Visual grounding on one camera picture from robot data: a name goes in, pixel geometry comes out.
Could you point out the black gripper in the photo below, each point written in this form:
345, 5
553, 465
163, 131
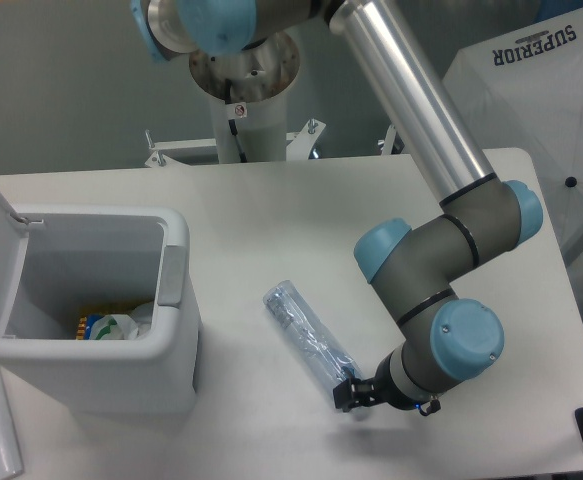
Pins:
385, 390

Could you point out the clear plastic wrapper bag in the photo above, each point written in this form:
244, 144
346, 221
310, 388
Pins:
120, 326

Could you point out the colourful snack packet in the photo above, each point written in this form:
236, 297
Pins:
83, 322

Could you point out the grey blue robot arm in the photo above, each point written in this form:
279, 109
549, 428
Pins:
447, 340

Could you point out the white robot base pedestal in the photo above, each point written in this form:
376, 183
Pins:
251, 85

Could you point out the clear crushed plastic bottle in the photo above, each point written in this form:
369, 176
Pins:
326, 359

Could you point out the white open trash can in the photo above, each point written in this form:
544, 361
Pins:
58, 260

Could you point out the white metal mounting frame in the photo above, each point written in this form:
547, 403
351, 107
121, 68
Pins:
240, 145

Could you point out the white umbrella with lettering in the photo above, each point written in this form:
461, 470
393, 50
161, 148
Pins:
524, 89

